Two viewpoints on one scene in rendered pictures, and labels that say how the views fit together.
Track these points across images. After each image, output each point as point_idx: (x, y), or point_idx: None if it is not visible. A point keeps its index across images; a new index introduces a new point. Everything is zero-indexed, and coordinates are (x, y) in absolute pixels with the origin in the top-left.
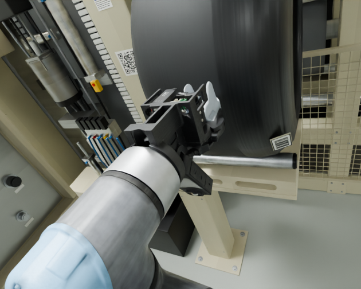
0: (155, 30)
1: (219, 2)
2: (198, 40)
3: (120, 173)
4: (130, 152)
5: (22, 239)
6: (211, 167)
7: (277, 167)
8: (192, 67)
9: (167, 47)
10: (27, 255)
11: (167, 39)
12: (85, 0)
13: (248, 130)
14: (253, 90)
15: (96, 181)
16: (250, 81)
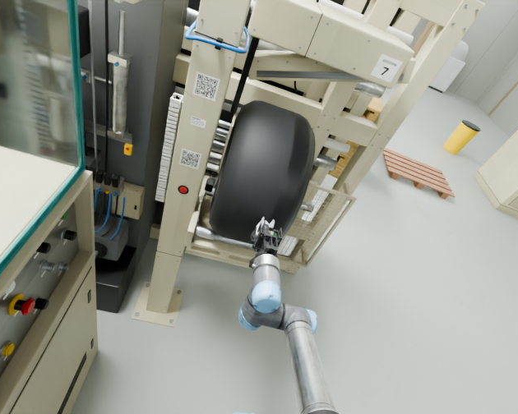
0: (251, 181)
1: (286, 186)
2: (271, 196)
3: (273, 265)
4: (270, 257)
5: (53, 287)
6: (214, 242)
7: None
8: (262, 205)
9: (254, 191)
10: (265, 288)
11: (256, 188)
12: (183, 112)
13: None
14: (283, 223)
15: (266, 267)
16: (284, 220)
